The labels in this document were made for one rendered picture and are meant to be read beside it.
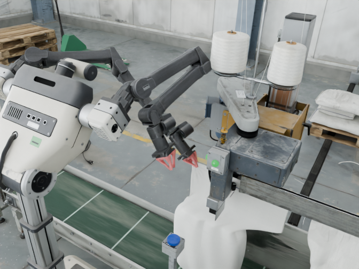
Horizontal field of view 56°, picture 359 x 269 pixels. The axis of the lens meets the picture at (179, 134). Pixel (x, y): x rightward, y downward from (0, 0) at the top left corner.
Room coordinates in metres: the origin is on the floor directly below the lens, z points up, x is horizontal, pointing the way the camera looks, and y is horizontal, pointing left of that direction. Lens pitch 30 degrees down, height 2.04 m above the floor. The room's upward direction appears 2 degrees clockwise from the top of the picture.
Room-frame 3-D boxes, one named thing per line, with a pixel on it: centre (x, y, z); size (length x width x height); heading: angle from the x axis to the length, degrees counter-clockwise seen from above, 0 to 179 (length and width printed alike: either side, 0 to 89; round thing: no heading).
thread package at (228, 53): (1.49, -0.21, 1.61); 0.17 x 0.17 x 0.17
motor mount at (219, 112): (1.52, -0.29, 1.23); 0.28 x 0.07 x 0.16; 60
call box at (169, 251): (1.08, 0.01, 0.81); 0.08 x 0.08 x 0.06; 60
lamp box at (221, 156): (1.09, -0.16, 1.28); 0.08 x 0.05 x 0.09; 60
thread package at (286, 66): (1.36, -0.43, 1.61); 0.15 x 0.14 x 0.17; 60
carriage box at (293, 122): (1.48, -0.47, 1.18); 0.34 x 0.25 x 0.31; 150
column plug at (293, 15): (1.56, -0.52, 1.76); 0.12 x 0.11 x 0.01; 150
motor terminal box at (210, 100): (1.63, -0.17, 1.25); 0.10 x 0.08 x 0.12; 175
